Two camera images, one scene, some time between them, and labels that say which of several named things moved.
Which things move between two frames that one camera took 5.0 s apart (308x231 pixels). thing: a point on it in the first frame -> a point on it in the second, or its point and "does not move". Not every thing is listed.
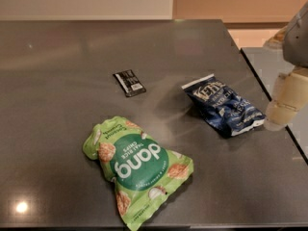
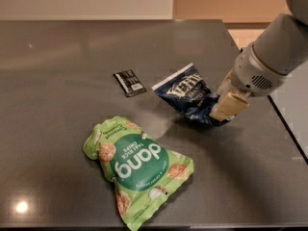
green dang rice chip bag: (144, 173) does not move
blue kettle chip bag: (231, 114) -> (189, 91)
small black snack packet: (129, 83) does not move
